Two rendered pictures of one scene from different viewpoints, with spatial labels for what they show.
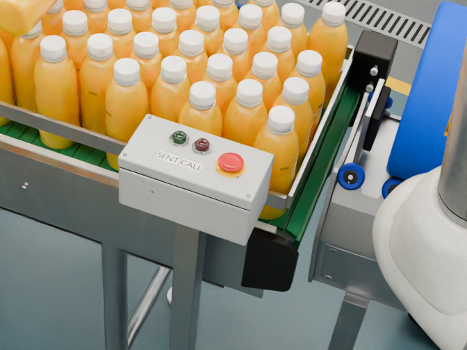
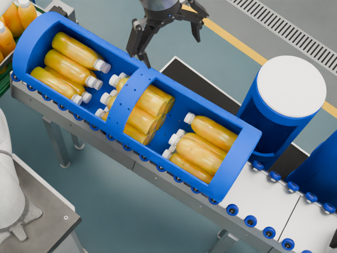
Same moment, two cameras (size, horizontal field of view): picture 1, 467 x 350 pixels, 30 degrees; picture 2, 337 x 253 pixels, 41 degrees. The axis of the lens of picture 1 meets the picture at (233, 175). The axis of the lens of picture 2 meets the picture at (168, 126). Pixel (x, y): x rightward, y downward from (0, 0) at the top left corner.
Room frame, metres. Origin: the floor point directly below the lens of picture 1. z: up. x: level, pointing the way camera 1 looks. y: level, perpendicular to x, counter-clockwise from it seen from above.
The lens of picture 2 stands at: (0.23, -0.90, 2.55)
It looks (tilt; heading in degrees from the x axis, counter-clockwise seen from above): 65 degrees down; 6
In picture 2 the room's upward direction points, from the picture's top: 12 degrees clockwise
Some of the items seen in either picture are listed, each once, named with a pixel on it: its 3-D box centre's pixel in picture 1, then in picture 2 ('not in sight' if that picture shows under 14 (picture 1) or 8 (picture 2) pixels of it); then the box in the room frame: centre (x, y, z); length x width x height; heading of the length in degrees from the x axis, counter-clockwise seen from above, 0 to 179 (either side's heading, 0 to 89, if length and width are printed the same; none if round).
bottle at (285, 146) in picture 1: (273, 165); not in sight; (0.96, -0.06, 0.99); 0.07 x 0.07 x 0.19
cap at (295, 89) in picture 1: (295, 89); not in sight; (1.03, -0.08, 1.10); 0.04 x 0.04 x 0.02
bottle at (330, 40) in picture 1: (324, 58); (28, 18); (1.24, -0.14, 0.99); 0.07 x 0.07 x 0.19
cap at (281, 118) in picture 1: (281, 118); not in sight; (0.96, -0.06, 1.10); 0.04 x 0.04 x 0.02
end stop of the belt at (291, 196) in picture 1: (324, 122); (18, 48); (1.10, -0.14, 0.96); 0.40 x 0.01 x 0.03; 165
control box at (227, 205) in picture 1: (195, 178); not in sight; (0.86, 0.05, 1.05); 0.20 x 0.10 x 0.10; 75
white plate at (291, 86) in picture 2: not in sight; (291, 85); (1.27, -1.23, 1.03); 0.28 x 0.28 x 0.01
